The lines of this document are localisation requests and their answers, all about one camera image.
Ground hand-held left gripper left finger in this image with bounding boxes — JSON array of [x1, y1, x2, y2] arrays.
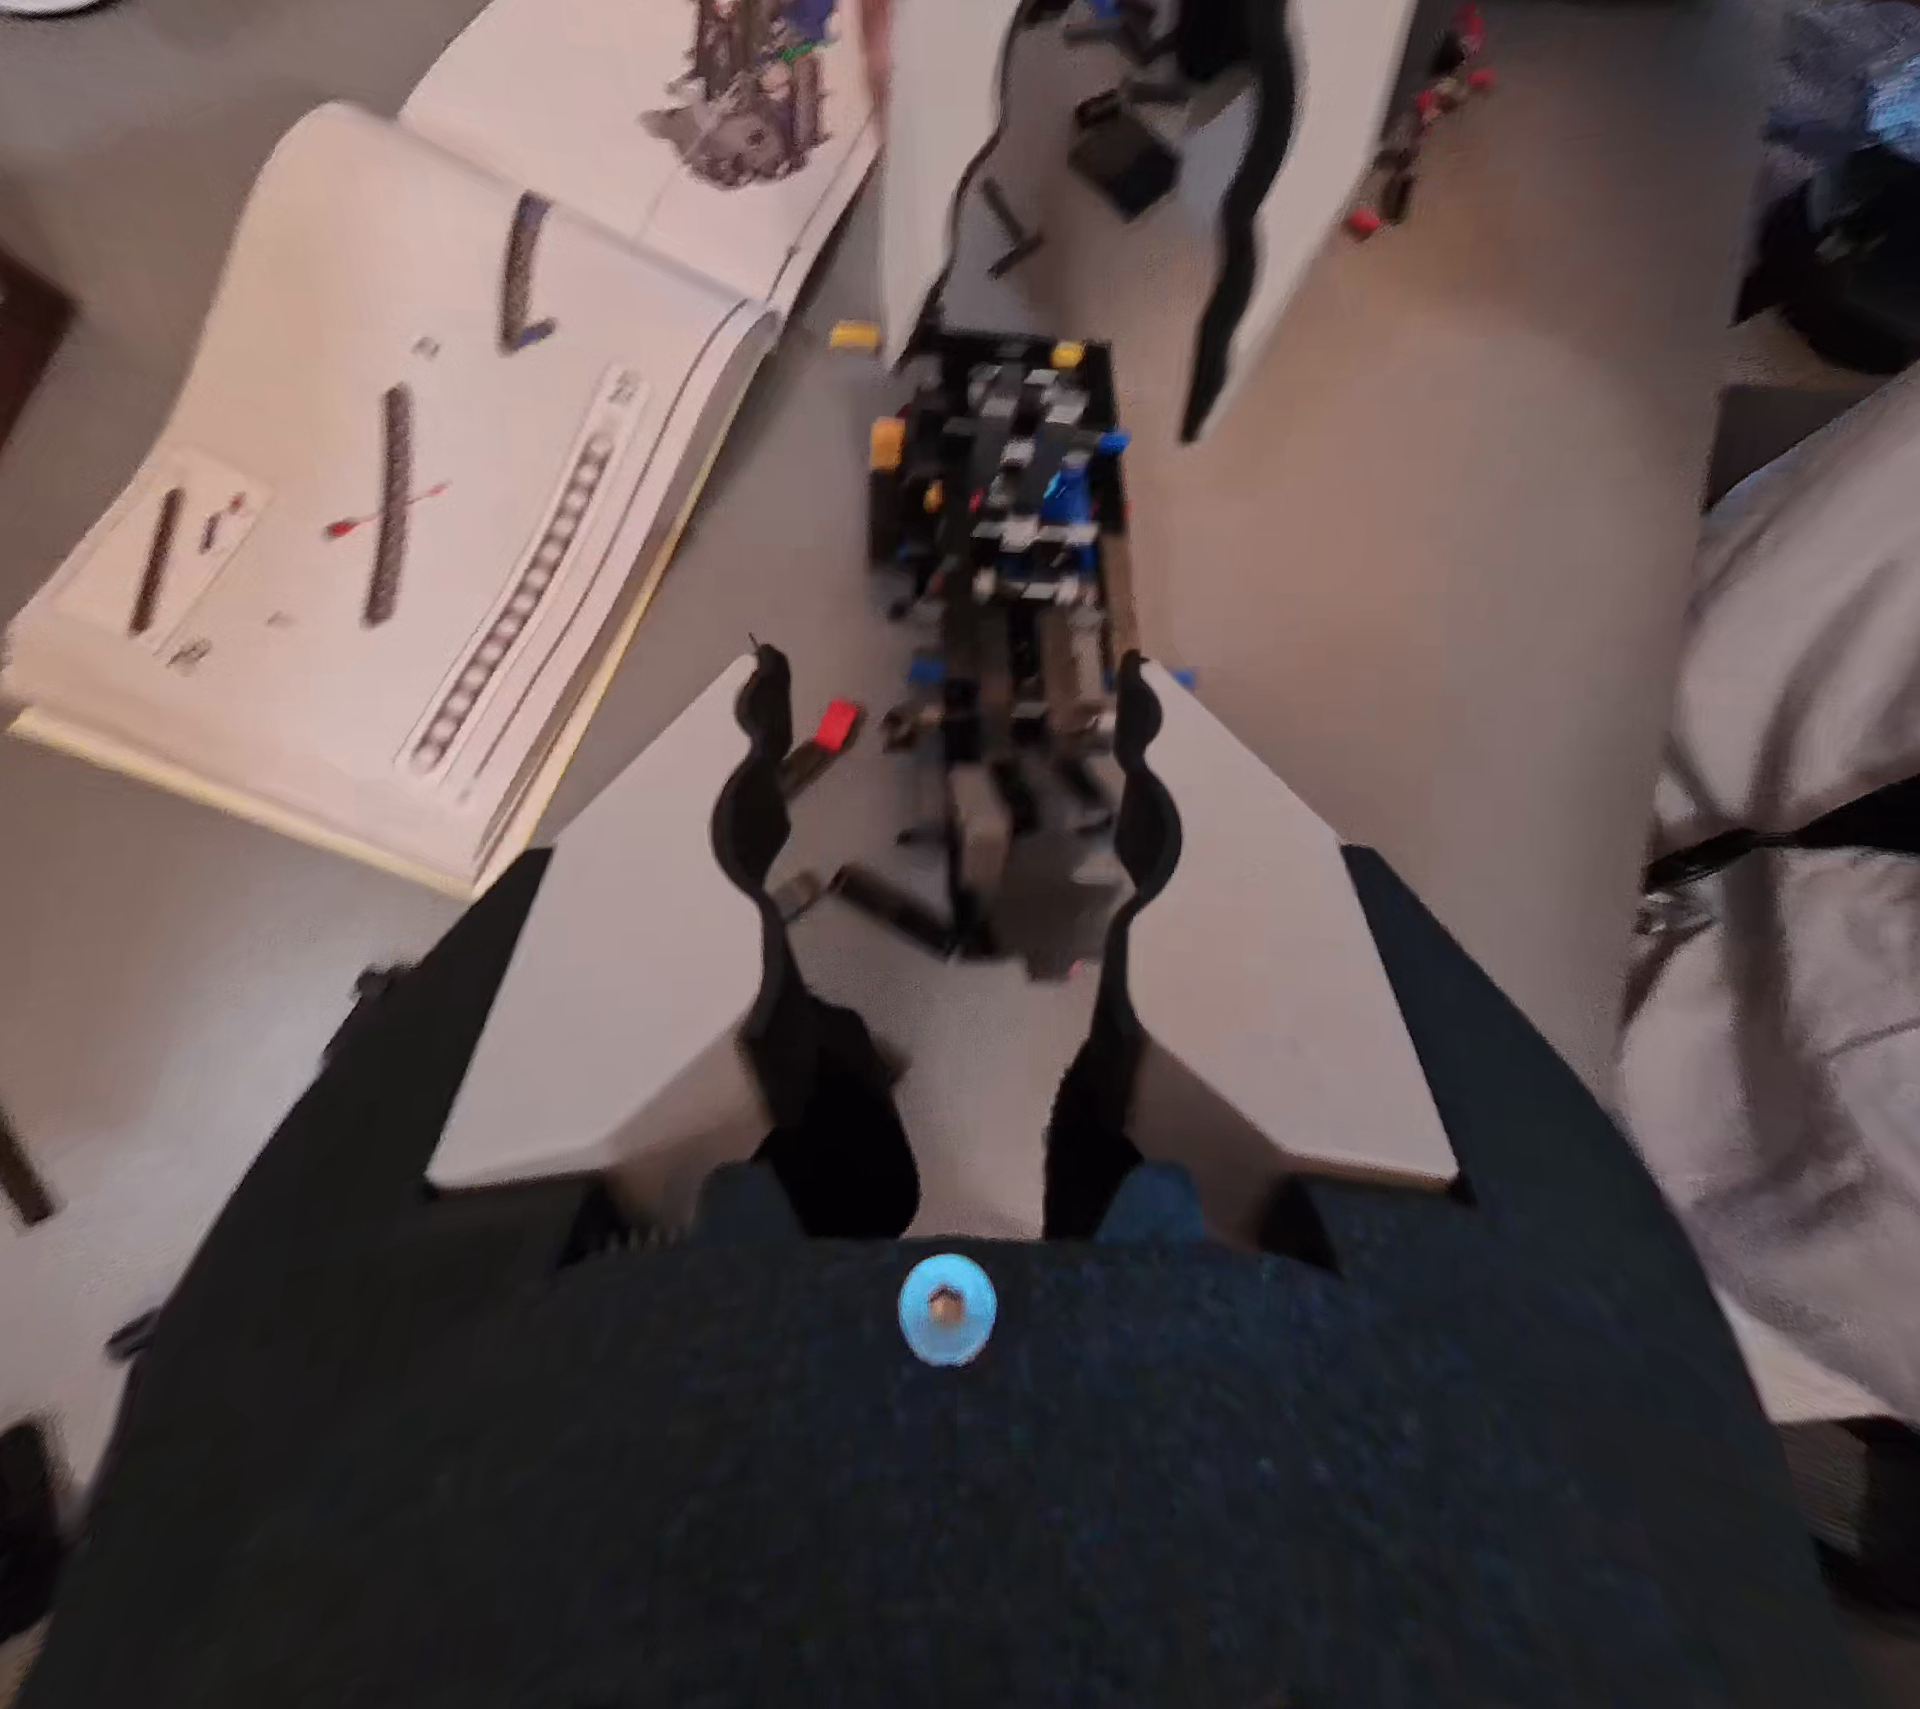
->
[[424, 641, 918, 1244]]

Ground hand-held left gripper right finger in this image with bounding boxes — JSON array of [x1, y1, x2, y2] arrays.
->
[[1040, 648, 1465, 1244]]

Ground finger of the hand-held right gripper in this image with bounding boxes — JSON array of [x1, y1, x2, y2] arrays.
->
[[1177, 0, 1465, 446], [878, 0, 1124, 372]]

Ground black blue lego vehicle chassis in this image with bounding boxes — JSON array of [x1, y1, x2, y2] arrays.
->
[[768, 322, 1205, 984]]

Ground pile of small coloured lego parts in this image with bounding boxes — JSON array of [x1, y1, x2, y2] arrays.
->
[[1056, 0, 1501, 246]]

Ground black T-shaped lego axle piece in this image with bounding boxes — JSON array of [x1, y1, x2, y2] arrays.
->
[[975, 177, 1048, 277]]

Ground dark flat lego tile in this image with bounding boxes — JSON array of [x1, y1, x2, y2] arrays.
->
[[1071, 110, 1182, 219]]

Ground open lego instruction booklet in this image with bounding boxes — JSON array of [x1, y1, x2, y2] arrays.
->
[[3, 0, 890, 900]]

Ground long dark lego axle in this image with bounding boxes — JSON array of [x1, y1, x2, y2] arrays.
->
[[0, 1109, 54, 1228]]

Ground pile of black lego parts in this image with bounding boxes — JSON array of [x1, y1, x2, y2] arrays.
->
[[0, 961, 411, 1642]]

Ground person's white shirt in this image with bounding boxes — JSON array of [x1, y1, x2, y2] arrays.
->
[[1616, 372, 1920, 1430]]

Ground dark bag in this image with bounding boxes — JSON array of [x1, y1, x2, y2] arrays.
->
[[1733, 0, 1920, 375]]

